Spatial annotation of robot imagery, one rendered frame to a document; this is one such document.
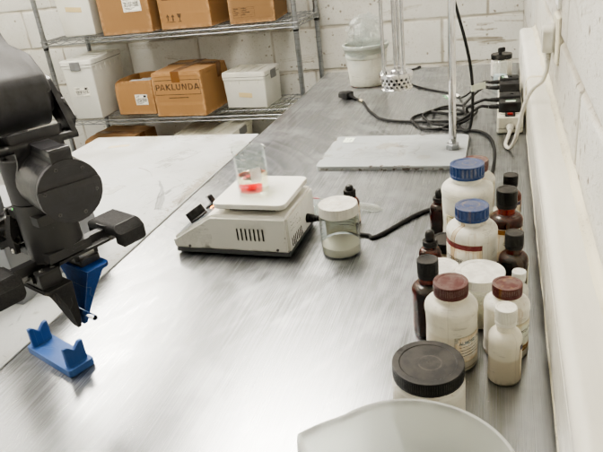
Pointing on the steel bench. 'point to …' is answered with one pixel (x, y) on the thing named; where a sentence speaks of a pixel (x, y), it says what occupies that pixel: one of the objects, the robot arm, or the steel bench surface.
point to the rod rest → (58, 351)
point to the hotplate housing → (251, 230)
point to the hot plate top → (282, 189)
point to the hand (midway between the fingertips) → (72, 297)
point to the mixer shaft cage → (401, 81)
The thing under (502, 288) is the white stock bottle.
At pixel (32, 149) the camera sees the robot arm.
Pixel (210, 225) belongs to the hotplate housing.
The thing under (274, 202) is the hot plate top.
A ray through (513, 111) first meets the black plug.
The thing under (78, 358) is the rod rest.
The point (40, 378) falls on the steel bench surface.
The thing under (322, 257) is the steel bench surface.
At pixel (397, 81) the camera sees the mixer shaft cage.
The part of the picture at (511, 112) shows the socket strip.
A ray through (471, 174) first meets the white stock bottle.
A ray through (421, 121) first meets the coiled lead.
